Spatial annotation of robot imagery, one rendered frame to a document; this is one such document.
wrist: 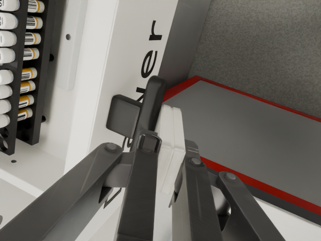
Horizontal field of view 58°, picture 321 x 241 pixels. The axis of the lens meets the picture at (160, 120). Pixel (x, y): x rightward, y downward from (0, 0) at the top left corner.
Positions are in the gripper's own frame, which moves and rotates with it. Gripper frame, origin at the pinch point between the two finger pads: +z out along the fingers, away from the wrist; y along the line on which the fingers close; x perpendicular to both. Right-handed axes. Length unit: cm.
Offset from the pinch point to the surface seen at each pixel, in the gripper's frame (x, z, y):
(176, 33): 2, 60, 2
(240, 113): -11, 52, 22
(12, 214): -22.1, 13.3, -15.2
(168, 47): -1, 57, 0
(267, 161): -11.3, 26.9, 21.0
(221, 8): 12, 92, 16
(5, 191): -17.4, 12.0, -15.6
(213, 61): -6, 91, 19
